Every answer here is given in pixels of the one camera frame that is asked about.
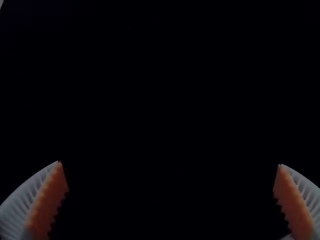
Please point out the black mat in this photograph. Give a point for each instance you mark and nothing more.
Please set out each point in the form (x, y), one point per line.
(160, 100)

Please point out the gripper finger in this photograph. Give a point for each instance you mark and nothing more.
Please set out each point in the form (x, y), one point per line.
(297, 207)
(37, 207)

